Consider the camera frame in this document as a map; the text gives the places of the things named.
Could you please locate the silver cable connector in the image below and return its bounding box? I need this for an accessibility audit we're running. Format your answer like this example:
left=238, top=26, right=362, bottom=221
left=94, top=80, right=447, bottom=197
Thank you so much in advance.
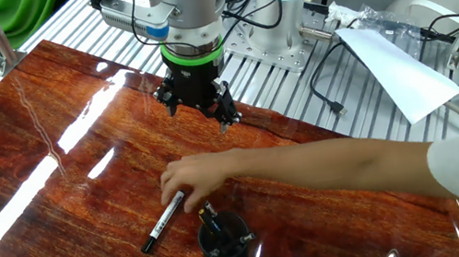
left=298, top=20, right=335, bottom=47

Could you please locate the green mounting ring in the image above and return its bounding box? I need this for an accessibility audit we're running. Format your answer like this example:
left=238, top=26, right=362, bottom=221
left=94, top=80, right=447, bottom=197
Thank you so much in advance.
left=158, top=33, right=228, bottom=73

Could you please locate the black USB cable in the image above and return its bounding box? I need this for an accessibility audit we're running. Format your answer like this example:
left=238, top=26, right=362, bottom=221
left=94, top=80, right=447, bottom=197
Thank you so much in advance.
left=300, top=17, right=377, bottom=123

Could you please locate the wood grain table mat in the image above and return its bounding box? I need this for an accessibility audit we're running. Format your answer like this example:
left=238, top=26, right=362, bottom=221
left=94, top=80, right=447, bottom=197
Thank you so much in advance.
left=0, top=0, right=459, bottom=257

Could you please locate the person's bare forearm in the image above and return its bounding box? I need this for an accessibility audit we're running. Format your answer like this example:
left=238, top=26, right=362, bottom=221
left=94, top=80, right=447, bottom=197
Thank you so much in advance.
left=230, top=114, right=452, bottom=232

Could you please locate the green cloth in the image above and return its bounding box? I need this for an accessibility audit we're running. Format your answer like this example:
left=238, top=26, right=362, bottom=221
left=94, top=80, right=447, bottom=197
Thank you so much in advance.
left=0, top=0, right=66, bottom=52

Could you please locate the clear plastic bag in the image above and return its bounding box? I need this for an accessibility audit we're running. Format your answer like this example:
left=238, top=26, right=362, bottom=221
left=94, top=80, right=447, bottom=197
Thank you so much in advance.
left=323, top=0, right=426, bottom=59

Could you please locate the white paper sheet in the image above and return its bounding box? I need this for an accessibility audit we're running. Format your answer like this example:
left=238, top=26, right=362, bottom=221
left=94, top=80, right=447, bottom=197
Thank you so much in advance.
left=334, top=9, right=459, bottom=136

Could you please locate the white marker pen black cap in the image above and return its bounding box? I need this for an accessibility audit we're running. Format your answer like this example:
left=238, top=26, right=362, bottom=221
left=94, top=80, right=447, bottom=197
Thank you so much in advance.
left=132, top=189, right=195, bottom=256

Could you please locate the person's bare hand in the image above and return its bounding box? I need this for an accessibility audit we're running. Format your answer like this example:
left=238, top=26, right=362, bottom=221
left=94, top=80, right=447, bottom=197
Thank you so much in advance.
left=153, top=146, right=243, bottom=219

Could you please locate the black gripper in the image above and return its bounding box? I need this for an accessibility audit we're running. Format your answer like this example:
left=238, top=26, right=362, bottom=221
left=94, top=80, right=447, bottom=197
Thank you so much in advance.
left=147, top=48, right=246, bottom=146

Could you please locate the black pen silver clip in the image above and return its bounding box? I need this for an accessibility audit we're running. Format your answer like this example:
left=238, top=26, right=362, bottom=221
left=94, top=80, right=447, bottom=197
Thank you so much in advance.
left=218, top=231, right=258, bottom=252

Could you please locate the black pen clear end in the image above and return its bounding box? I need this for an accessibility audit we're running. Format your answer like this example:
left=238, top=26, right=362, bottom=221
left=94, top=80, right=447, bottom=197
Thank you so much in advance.
left=203, top=199, right=220, bottom=220

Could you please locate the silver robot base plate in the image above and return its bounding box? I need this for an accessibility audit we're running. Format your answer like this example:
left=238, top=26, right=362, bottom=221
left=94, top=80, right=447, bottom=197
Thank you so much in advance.
left=218, top=0, right=341, bottom=86

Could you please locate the black pen gold end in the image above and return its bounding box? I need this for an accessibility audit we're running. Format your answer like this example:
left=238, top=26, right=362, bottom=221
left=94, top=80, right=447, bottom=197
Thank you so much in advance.
left=197, top=204, right=227, bottom=247

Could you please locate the black cable bundle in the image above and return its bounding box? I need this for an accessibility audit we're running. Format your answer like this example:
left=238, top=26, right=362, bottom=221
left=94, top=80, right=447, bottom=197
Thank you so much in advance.
left=416, top=10, right=459, bottom=49

